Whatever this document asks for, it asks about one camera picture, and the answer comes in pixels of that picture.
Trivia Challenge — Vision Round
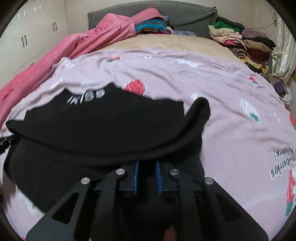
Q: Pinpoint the pink fleece blanket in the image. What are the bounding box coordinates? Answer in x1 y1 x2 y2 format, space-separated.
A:
0 6 163 126

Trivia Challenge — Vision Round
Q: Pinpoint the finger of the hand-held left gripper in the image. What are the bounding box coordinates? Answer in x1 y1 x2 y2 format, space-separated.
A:
0 135 19 154

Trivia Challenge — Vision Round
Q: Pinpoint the striped colourful folded cloth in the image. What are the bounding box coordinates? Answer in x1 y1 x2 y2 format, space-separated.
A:
135 19 173 35

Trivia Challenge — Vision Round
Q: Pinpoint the beige mattress cover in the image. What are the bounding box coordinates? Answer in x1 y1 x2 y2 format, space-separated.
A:
102 32 234 52

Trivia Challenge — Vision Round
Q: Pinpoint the purple crumpled cloth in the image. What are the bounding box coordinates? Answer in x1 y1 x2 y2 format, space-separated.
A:
261 74 293 109

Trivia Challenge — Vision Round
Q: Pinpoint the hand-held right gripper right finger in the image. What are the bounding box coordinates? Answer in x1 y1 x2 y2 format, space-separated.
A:
154 160 269 241

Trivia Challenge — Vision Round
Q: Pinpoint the black long-sleeved sweater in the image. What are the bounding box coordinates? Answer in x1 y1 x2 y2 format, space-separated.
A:
3 83 211 241

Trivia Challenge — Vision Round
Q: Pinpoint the grey padded headboard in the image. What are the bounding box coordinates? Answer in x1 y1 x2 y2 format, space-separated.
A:
87 1 218 39

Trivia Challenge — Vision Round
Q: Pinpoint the pink strawberry printed bed sheet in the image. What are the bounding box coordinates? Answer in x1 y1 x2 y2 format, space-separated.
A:
0 47 296 241

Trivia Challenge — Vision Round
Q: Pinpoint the white wardrobe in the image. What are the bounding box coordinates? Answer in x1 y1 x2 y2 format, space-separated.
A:
0 0 67 77

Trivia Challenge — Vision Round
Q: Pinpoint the cream satin curtain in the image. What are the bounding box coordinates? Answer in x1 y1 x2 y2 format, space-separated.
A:
270 14 296 84

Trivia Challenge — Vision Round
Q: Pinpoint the person's right hand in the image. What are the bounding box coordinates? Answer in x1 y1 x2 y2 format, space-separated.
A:
164 226 176 241

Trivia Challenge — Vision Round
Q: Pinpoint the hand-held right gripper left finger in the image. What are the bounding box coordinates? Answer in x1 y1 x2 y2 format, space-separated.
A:
25 161 140 241

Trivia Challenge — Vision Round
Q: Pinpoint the pile of folded clothes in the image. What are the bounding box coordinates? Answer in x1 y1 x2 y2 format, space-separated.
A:
208 16 277 75

